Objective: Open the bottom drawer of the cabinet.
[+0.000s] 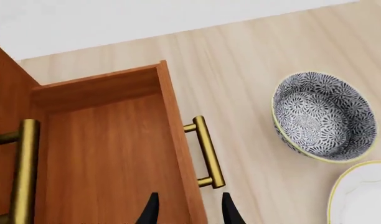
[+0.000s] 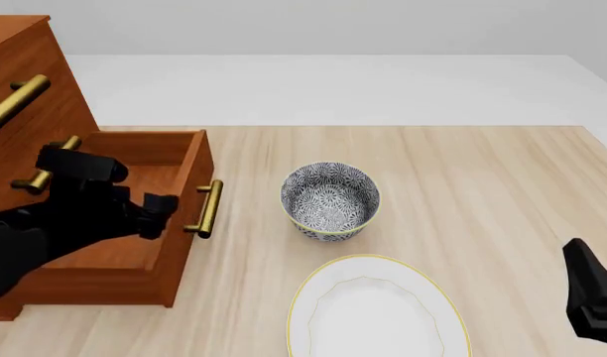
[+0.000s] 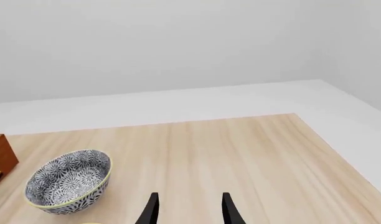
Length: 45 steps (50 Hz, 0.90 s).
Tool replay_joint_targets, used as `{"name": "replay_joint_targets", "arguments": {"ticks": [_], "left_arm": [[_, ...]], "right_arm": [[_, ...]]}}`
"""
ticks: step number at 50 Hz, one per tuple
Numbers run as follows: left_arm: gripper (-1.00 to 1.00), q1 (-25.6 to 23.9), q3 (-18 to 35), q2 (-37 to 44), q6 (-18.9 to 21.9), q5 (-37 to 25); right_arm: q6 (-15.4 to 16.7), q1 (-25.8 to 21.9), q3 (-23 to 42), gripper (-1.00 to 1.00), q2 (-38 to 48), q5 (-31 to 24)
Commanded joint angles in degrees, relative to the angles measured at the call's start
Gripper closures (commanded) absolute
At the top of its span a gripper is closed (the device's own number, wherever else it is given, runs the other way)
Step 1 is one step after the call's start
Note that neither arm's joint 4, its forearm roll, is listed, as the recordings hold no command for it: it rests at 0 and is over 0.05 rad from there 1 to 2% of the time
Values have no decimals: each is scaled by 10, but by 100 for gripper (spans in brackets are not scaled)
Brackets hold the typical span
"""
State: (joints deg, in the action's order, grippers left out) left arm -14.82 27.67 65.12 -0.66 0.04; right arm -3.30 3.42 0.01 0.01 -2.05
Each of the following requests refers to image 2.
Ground wooden drawer, partly hidden handle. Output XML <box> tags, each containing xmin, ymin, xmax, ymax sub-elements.
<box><xmin>0</xmin><ymin>125</ymin><xmax>102</xmax><ymax>219</ymax></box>

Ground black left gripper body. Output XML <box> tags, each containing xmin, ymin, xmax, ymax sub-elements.
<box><xmin>110</xmin><ymin>184</ymin><xmax>181</xmax><ymax>241</ymax></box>

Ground wooden drawer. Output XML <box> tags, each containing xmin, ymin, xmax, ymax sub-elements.
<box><xmin>21</xmin><ymin>128</ymin><xmax>217</xmax><ymax>309</ymax></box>
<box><xmin>0</xmin><ymin>125</ymin><xmax>102</xmax><ymax>219</ymax></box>
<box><xmin>0</xmin><ymin>33</ymin><xmax>99</xmax><ymax>150</ymax></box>

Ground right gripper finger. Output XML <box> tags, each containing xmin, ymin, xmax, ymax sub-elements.
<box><xmin>561</xmin><ymin>237</ymin><xmax>607</xmax><ymax>308</ymax></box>

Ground long brass drawer handle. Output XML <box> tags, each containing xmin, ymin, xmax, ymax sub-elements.
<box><xmin>0</xmin><ymin>73</ymin><xmax>53</xmax><ymax>135</ymax></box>

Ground black-and-white patterned bowl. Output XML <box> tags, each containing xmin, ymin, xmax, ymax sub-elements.
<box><xmin>280</xmin><ymin>161</ymin><xmax>383</xmax><ymax>244</ymax></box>

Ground wooden cabinet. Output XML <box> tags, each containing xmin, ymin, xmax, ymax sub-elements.
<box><xmin>0</xmin><ymin>14</ymin><xmax>102</xmax><ymax>321</ymax></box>

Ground white plate with yellow rim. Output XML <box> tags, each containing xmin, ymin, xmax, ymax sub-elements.
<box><xmin>287</xmin><ymin>253</ymin><xmax>473</xmax><ymax>357</ymax></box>

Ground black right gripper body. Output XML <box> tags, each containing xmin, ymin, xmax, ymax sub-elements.
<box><xmin>564</xmin><ymin>296</ymin><xmax>607</xmax><ymax>349</ymax></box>

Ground brass handle of open drawer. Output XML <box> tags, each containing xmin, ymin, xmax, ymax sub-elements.
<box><xmin>182</xmin><ymin>178</ymin><xmax>224</xmax><ymax>240</ymax></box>

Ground wooden drawer, short handle posts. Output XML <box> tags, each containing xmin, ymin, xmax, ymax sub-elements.
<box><xmin>0</xmin><ymin>33</ymin><xmax>99</xmax><ymax>150</ymax></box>

